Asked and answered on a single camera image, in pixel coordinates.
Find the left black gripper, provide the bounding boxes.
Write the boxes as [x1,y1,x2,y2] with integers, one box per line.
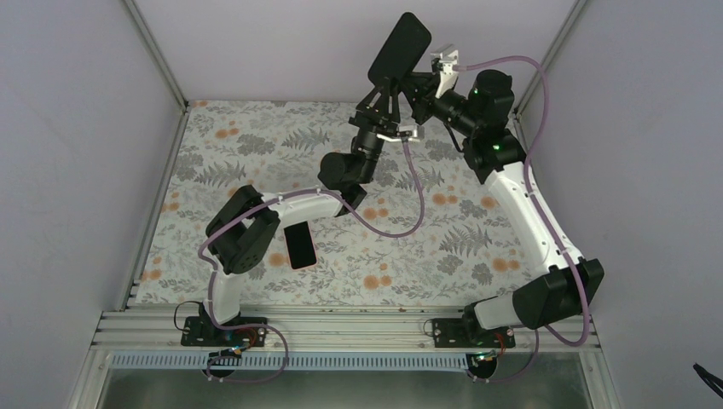
[345,77,396,182]

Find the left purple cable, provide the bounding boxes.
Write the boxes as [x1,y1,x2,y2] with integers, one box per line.
[196,138,425,385]

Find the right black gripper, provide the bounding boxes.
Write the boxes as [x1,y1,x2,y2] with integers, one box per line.
[394,76,479,138]

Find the floral patterned table mat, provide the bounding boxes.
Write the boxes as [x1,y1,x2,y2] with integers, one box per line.
[136,101,533,307]

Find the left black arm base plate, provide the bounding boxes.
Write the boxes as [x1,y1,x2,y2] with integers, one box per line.
[180,316,267,348]

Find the perforated grey cable duct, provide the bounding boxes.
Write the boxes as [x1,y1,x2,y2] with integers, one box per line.
[109,351,468,372]

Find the black object at corner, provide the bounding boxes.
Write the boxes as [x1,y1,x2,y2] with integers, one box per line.
[692,363,723,398]

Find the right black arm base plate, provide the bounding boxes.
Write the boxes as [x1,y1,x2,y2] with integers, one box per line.
[423,318,516,349]

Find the aluminium rail beam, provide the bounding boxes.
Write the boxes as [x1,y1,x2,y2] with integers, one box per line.
[90,307,600,354]

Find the black phone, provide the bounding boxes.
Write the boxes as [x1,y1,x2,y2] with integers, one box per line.
[367,12,431,85]

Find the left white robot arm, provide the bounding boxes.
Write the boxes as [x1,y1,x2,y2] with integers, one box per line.
[198,78,408,345]

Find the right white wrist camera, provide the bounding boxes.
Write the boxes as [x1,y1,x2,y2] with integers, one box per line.
[431,43,459,99]

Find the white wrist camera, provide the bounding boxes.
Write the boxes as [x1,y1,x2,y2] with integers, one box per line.
[431,43,459,99]
[376,124,425,142]

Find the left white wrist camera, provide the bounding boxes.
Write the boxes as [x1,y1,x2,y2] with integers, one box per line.
[376,124,425,142]

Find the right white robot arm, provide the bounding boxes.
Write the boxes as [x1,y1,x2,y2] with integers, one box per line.
[401,70,604,347]

